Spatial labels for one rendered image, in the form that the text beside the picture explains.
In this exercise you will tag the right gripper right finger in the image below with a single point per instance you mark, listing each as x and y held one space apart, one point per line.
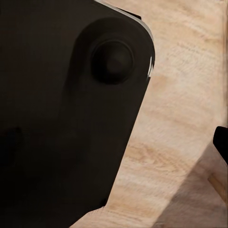
220 141

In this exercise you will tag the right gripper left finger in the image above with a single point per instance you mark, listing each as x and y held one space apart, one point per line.
11 143

